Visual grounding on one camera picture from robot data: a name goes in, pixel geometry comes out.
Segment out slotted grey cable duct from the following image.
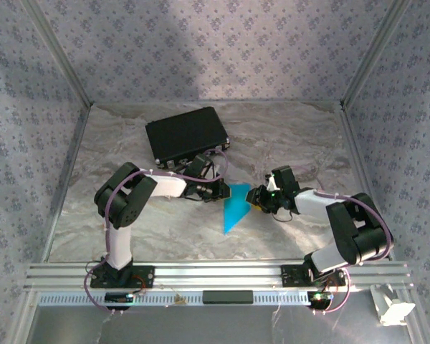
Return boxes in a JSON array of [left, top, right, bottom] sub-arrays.
[[37, 292, 311, 307]]

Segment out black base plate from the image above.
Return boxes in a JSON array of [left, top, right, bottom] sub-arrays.
[[90, 265, 156, 290], [279, 264, 347, 287]]

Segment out black hard case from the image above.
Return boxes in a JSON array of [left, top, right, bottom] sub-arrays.
[[145, 106, 231, 170]]

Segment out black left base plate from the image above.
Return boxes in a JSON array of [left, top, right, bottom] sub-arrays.
[[90, 265, 156, 290]]

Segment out white plastic bracket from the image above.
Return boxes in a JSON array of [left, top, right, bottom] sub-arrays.
[[369, 284, 416, 327]]

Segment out aluminium mounting rail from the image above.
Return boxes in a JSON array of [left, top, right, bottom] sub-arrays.
[[24, 260, 415, 292]]

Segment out controller board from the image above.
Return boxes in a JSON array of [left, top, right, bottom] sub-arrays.
[[307, 290, 334, 310], [105, 292, 135, 311]]

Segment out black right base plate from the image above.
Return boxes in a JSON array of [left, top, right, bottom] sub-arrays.
[[279, 264, 347, 287]]

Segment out left controller board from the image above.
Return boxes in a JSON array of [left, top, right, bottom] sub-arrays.
[[105, 292, 135, 311]]

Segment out right controller board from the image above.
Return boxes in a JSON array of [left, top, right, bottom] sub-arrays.
[[307, 290, 334, 310]]

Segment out black rectangular block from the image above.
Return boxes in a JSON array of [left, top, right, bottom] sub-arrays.
[[202, 290, 254, 305]]

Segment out aluminium frame bar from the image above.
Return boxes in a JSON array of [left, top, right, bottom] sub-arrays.
[[397, 290, 430, 344], [12, 292, 40, 344], [338, 102, 395, 261], [41, 103, 94, 262]]

